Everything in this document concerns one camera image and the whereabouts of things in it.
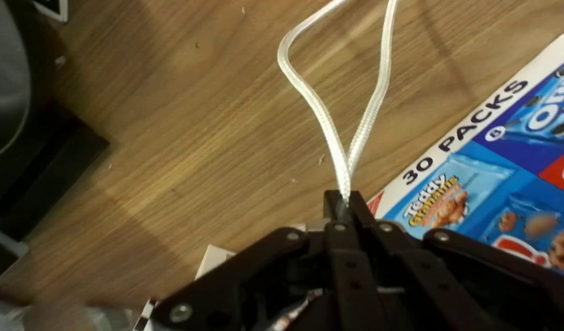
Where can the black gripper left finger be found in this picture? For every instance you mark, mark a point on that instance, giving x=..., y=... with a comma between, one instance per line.
x=339, y=257

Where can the blue snack variety box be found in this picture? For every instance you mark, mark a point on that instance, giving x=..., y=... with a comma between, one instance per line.
x=508, y=171

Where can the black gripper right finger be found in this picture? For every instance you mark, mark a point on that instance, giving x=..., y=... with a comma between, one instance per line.
x=416, y=268

